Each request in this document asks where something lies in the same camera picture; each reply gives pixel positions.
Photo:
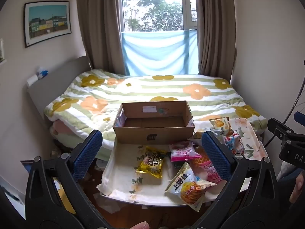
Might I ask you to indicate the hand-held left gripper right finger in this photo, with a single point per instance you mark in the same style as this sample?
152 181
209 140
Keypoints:
215 155

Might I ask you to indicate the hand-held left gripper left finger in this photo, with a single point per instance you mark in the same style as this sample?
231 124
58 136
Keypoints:
88 152

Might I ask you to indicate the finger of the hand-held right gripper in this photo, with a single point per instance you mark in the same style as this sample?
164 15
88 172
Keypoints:
277 127
299 118

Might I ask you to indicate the pink white snack packet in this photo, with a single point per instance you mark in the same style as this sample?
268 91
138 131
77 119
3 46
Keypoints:
211 171

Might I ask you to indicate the waffle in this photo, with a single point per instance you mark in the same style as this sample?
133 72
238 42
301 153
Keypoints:
197 162

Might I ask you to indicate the blue red shrimp chip packet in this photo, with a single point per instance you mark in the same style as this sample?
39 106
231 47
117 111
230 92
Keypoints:
232 143

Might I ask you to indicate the orange white cake packet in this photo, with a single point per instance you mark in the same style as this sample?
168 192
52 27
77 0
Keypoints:
220 125

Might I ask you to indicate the white puff snack packet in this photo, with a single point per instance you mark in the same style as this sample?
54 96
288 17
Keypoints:
185 183

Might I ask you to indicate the cardboard box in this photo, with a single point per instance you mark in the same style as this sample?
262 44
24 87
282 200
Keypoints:
133 136

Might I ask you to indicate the yellow snack packet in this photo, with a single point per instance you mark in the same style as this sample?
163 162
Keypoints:
151 164

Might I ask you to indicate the person's right hand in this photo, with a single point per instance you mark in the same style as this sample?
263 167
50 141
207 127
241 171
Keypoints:
297 188

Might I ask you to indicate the person's left hand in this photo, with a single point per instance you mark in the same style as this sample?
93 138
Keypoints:
139 226

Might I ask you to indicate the floral cream tablecloth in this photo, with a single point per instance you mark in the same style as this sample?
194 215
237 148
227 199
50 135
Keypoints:
124 171

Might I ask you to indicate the grey bed headboard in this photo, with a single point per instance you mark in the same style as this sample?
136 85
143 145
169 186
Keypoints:
52 85

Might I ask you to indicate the floral striped blanket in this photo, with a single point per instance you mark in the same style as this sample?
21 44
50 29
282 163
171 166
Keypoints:
143 88

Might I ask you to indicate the white tissue roll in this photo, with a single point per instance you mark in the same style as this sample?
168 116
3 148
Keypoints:
32 80

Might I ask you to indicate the blue white bottle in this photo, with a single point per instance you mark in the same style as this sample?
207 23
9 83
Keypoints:
42 72

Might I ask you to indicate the light blue cloth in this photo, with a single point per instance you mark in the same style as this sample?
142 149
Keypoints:
159 52

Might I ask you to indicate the brown curtain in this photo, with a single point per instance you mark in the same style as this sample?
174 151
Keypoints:
214 28
102 23

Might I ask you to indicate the framed houses picture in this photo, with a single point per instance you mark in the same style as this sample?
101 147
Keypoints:
47 23

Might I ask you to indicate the window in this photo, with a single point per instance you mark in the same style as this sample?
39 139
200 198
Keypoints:
152 7

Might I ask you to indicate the small wall picture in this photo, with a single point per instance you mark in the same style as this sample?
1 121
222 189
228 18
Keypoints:
2 52

